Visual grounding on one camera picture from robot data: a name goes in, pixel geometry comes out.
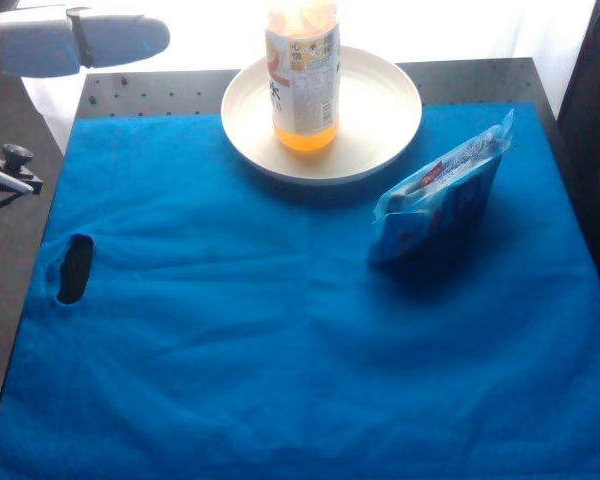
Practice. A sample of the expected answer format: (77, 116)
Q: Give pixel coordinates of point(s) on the dark curtain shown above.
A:
(595, 150)

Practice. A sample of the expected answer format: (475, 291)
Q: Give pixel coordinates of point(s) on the round white plate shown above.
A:
(375, 125)

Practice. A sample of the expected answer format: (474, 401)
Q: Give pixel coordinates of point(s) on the blue table cloth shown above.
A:
(230, 350)

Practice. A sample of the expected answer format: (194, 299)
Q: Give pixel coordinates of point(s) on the black knob clamp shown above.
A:
(17, 152)

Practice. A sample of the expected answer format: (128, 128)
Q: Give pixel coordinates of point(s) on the blue object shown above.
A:
(440, 210)

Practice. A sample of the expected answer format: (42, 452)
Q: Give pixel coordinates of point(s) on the clear plastic bottle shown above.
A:
(305, 90)

